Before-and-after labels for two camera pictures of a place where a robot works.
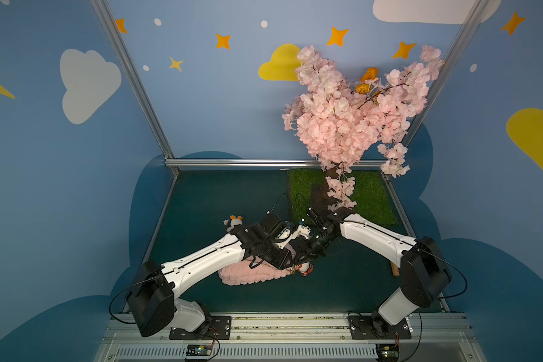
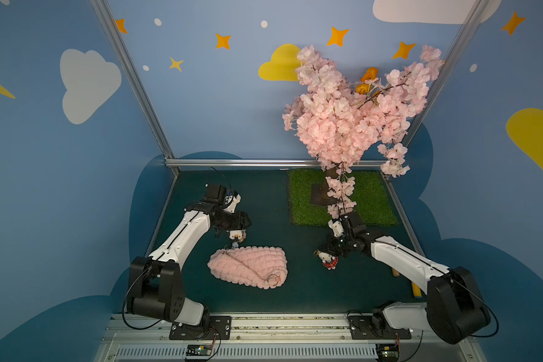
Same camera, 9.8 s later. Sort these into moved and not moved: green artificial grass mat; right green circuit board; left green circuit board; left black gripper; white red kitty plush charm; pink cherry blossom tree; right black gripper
Moved: right black gripper; white red kitty plush charm; left black gripper
Not moved: pink cherry blossom tree; green artificial grass mat; left green circuit board; right green circuit board
